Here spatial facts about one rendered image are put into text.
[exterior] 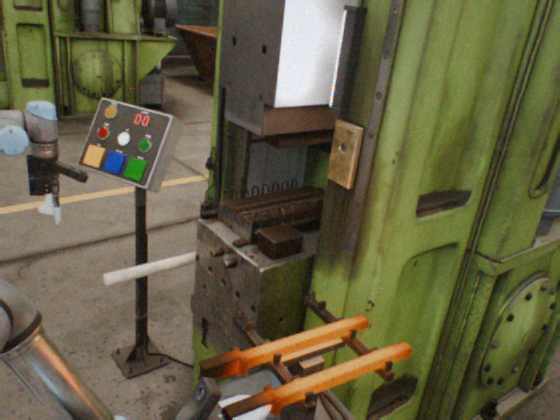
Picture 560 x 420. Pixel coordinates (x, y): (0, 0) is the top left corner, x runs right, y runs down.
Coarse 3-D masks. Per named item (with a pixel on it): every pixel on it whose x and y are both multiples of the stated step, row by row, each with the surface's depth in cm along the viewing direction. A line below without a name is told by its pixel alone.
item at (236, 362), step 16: (352, 320) 121; (368, 320) 122; (304, 336) 114; (320, 336) 114; (336, 336) 117; (240, 352) 105; (256, 352) 107; (272, 352) 108; (288, 352) 111; (208, 368) 100; (224, 368) 103; (240, 368) 104
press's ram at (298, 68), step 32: (224, 0) 149; (256, 0) 137; (288, 0) 128; (320, 0) 134; (352, 0) 141; (224, 32) 152; (256, 32) 139; (288, 32) 132; (320, 32) 138; (224, 64) 155; (256, 64) 142; (288, 64) 136; (320, 64) 143; (256, 96) 144; (288, 96) 140; (320, 96) 147
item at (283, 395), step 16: (384, 352) 112; (400, 352) 112; (336, 368) 105; (352, 368) 106; (368, 368) 108; (288, 384) 99; (304, 384) 100; (320, 384) 101; (336, 384) 104; (240, 400) 94; (256, 400) 94; (272, 400) 95; (288, 400) 97; (224, 416) 93
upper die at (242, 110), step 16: (240, 96) 151; (240, 112) 152; (256, 112) 146; (272, 112) 145; (288, 112) 149; (304, 112) 153; (320, 112) 157; (256, 128) 147; (272, 128) 148; (288, 128) 151; (304, 128) 155; (320, 128) 160
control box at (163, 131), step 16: (96, 112) 195; (128, 112) 189; (144, 112) 187; (96, 128) 193; (112, 128) 191; (128, 128) 188; (144, 128) 186; (160, 128) 183; (176, 128) 186; (96, 144) 192; (112, 144) 189; (128, 144) 187; (160, 144) 182; (80, 160) 193; (128, 160) 186; (144, 160) 183; (160, 160) 183; (112, 176) 187; (144, 176) 182; (160, 176) 186
